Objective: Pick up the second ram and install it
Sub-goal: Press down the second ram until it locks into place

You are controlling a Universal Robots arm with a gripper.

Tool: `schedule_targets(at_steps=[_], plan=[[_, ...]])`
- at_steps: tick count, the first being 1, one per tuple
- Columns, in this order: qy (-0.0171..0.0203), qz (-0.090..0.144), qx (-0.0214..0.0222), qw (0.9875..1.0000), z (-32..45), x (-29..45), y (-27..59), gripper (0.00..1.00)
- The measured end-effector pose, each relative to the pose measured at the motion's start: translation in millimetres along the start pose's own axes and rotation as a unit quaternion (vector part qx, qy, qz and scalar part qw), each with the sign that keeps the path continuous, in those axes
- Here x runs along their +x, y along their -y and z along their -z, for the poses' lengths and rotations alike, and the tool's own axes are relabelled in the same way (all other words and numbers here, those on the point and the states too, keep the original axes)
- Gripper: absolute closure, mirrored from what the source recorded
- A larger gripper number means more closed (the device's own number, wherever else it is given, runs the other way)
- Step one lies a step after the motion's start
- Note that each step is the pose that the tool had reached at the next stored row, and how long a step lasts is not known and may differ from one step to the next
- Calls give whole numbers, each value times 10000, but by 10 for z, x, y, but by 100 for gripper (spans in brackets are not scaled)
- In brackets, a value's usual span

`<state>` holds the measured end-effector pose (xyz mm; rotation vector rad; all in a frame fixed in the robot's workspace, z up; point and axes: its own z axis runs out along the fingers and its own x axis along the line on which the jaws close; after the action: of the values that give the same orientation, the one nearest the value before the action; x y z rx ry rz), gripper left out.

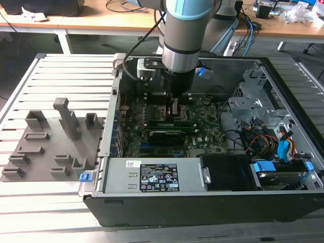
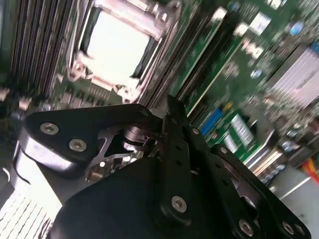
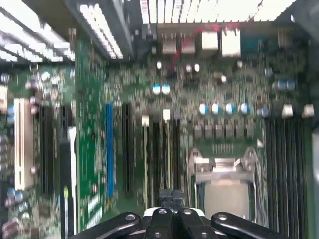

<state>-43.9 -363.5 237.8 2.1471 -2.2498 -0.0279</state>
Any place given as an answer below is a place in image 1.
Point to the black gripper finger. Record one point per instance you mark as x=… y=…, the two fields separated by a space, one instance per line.
x=175 y=107

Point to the green RAM stick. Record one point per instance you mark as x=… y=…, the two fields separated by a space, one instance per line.
x=162 y=123

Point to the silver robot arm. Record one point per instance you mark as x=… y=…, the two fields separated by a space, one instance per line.
x=179 y=38

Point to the black RAM slot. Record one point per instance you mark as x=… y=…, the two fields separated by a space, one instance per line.
x=158 y=95

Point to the CPU socket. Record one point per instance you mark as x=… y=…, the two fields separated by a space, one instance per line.
x=184 y=112

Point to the black graphics card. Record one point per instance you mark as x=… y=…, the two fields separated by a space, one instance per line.
x=165 y=137

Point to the round coin cell battery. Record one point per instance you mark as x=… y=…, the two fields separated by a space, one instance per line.
x=207 y=102

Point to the green motherboard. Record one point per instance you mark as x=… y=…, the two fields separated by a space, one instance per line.
x=207 y=121

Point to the white power strip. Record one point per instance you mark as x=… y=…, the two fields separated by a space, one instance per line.
x=229 y=48

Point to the metal drive cage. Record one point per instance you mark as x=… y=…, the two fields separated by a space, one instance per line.
x=253 y=106

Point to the grey power supply with label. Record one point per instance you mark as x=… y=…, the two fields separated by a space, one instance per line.
x=117 y=174

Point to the black PC case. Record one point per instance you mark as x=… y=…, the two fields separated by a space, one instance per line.
x=177 y=212

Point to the small black box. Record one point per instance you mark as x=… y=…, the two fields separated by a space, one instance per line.
x=264 y=10

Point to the wooden desk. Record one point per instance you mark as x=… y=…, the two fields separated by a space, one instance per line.
x=278 y=29
x=38 y=24

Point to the blue case latch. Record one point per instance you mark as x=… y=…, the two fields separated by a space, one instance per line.
x=85 y=177

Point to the grey parts rack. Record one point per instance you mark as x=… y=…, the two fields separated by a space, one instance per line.
x=55 y=141

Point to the hard disk in blue carrier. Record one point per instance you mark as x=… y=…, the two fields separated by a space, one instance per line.
x=278 y=177

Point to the clear plastic bag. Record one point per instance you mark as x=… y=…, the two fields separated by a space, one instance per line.
x=298 y=12

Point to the large black box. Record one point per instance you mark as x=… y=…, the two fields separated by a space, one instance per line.
x=43 y=7

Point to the white crumpled paper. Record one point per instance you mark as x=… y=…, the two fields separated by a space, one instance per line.
x=33 y=14

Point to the small grey wrist camera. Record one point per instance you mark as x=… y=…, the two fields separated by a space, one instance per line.
x=206 y=73

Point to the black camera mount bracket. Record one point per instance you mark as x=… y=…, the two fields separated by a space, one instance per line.
x=152 y=63

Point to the grey box wrist camera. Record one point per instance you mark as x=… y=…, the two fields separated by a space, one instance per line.
x=145 y=73

